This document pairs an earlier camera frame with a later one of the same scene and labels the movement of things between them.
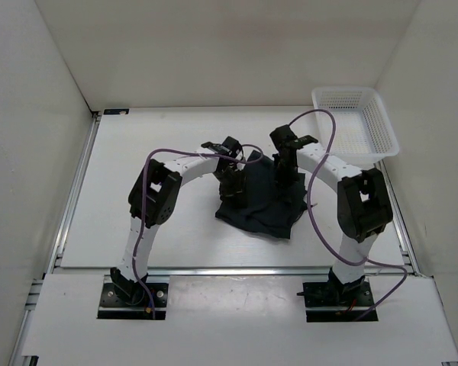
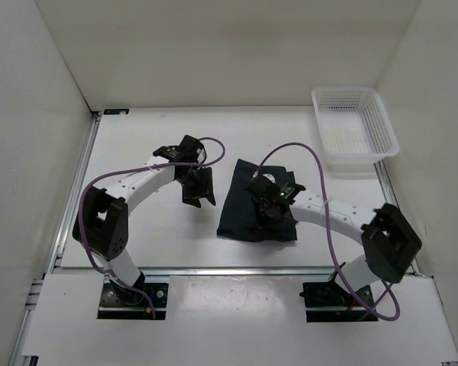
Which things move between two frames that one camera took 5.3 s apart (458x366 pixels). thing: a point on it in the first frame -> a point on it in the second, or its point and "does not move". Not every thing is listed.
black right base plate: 329,294 does not move
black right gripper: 281,179 -> 262,223
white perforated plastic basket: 364,130 does not move
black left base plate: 112,306 does not move
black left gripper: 237,188 -> 204,189
